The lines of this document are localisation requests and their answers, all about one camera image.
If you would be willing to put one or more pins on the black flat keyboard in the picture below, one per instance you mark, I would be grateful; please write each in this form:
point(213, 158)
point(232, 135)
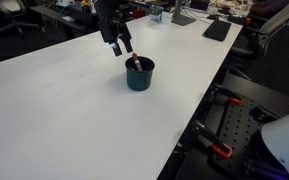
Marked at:
point(217, 30)

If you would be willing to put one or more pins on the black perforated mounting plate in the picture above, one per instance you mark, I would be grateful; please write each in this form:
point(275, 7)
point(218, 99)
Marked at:
point(240, 128)

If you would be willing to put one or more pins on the black orange clamp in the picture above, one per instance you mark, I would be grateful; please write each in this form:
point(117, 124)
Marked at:
point(219, 147)
point(232, 96)

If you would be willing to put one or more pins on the red capped white marker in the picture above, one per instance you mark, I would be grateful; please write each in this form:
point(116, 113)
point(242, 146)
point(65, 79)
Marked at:
point(137, 62)

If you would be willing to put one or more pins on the black orange clamp near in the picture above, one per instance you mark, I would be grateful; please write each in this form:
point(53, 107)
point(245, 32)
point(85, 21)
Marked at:
point(219, 147)

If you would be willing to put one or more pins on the grey monitor stand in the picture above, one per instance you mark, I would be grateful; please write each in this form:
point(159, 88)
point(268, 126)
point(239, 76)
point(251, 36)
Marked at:
point(178, 18)

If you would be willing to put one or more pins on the black office chair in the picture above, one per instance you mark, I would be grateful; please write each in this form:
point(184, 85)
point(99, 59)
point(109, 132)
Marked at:
point(252, 43)

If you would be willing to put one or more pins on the white ceramic mug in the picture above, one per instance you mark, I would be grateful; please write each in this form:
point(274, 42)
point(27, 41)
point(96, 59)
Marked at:
point(165, 17)

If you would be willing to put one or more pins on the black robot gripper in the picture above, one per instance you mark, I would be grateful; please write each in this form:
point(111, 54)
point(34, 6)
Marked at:
point(110, 30)

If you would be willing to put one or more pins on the black orange clamp far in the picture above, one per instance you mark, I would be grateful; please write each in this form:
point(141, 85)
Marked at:
point(232, 96)

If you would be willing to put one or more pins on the dark teal ceramic mug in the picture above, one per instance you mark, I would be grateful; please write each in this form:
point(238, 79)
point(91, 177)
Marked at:
point(136, 80)

